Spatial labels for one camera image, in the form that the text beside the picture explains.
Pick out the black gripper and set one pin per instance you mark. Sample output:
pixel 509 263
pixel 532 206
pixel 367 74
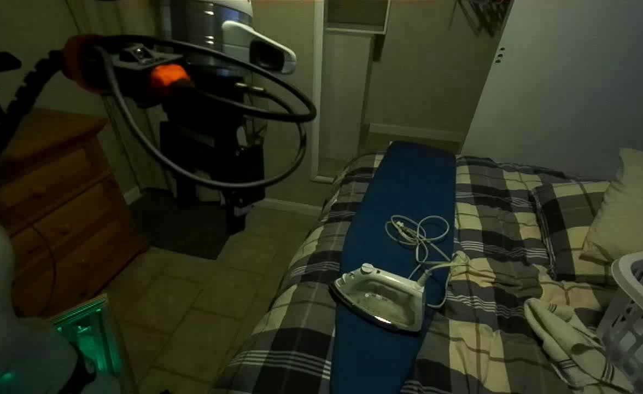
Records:
pixel 213 155

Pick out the white clothes iron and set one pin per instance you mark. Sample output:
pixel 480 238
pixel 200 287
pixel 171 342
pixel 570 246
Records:
pixel 379 295

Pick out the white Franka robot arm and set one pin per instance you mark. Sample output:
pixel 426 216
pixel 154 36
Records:
pixel 209 24

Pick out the dark floor mat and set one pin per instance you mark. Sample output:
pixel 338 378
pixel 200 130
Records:
pixel 183 233

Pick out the wooden dresser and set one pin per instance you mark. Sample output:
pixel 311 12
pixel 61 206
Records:
pixel 60 211

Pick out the blue ironing board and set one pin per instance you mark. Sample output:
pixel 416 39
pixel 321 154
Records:
pixel 402 189

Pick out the plaid bedspread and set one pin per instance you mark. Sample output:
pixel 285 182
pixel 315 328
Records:
pixel 497 218

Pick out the white closet door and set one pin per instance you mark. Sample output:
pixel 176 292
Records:
pixel 575 79

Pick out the cream crumpled cloth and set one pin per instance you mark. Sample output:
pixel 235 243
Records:
pixel 570 336

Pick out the beige pillow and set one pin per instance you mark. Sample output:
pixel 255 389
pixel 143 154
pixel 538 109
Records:
pixel 634 209

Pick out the green lit robot base mount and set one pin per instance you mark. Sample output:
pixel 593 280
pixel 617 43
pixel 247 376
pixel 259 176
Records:
pixel 92 339

